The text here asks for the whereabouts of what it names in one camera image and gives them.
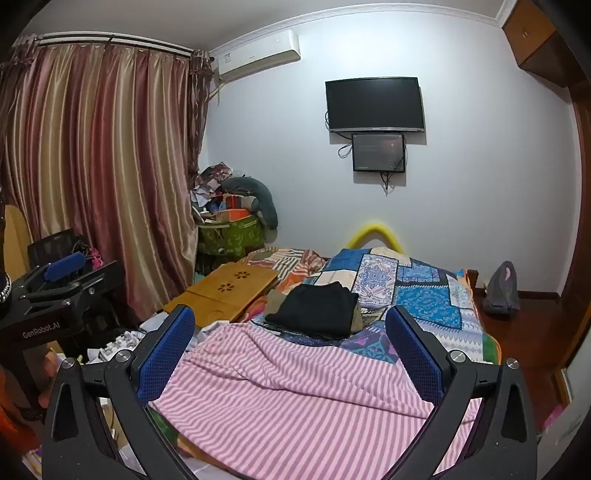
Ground small black monitor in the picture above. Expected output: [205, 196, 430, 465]
[352, 133, 407, 174]

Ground black folded clothing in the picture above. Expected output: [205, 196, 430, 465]
[264, 281, 361, 340]

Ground khaki folded garment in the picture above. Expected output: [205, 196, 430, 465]
[351, 302, 384, 334]

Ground white air conditioner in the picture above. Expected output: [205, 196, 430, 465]
[216, 30, 301, 85]

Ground striped brown curtain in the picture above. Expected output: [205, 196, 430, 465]
[0, 44, 215, 324]

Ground pink striped pants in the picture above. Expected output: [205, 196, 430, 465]
[148, 320, 481, 476]

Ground wooden wall cabinet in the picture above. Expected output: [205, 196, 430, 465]
[502, 0, 579, 88]

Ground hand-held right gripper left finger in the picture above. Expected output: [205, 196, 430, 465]
[41, 305, 197, 480]

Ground wooden lap desk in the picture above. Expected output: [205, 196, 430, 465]
[164, 262, 280, 326]

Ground grey backpack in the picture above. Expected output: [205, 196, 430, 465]
[482, 261, 522, 318]

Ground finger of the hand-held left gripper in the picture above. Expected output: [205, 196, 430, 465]
[11, 251, 88, 301]
[69, 261, 126, 301]

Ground curtain rod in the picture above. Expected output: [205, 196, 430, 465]
[14, 31, 209, 60]

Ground person's left hand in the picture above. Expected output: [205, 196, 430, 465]
[37, 353, 61, 409]

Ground black wall television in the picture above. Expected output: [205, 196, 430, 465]
[325, 77, 426, 134]

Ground grey pillow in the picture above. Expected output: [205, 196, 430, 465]
[221, 176, 279, 229]

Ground patchwork blanket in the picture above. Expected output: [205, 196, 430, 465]
[252, 247, 502, 365]

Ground pile of clutter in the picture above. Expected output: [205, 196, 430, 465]
[189, 161, 259, 227]

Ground orange cloth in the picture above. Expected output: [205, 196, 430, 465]
[0, 392, 31, 446]

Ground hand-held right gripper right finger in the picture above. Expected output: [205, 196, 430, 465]
[385, 305, 541, 480]

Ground orange striped blanket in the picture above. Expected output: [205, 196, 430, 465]
[240, 247, 326, 287]

